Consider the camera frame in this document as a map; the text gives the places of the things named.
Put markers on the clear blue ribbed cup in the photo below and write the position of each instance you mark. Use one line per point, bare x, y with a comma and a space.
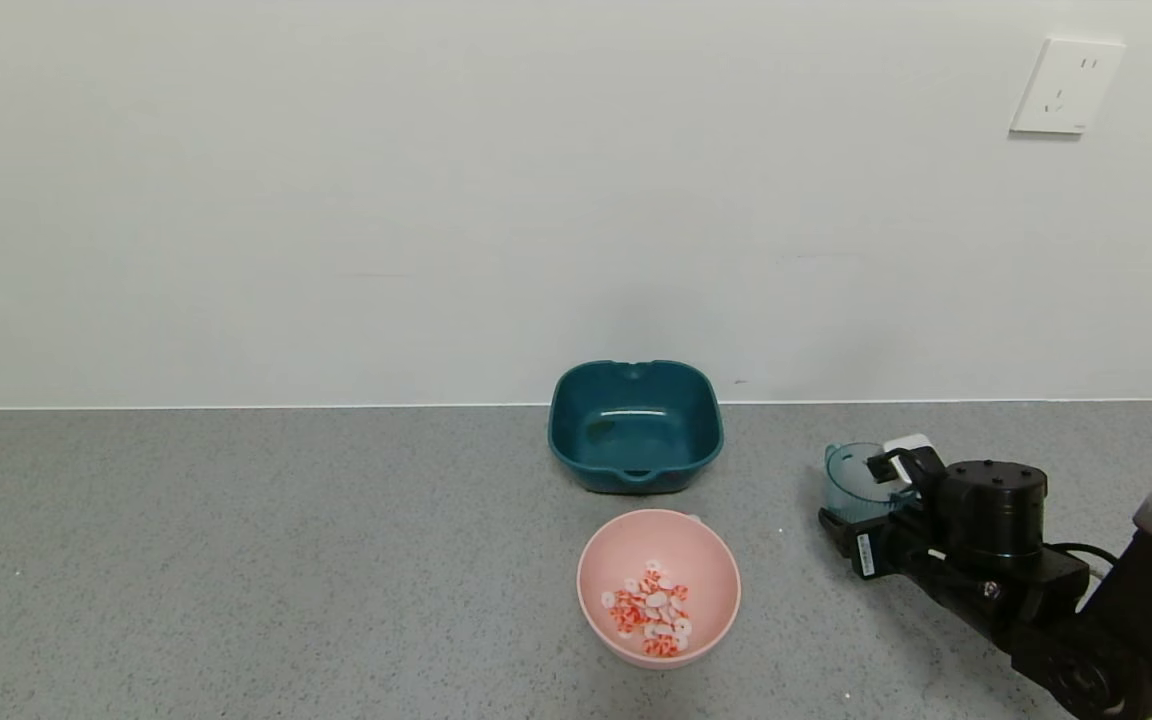
846, 490

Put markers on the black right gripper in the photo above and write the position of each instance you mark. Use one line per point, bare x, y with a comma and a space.
863, 553

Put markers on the red and white solid pieces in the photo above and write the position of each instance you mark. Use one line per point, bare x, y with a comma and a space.
651, 610

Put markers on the pink round bowl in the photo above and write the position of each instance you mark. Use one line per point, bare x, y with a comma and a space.
616, 550

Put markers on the white wall socket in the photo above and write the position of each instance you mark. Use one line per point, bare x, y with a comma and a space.
1066, 88

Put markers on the teal square plastic bowl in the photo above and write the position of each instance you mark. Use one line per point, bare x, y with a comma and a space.
586, 440

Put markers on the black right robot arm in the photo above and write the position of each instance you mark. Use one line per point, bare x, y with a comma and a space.
996, 510

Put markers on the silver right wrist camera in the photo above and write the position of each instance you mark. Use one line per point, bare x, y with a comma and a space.
906, 442

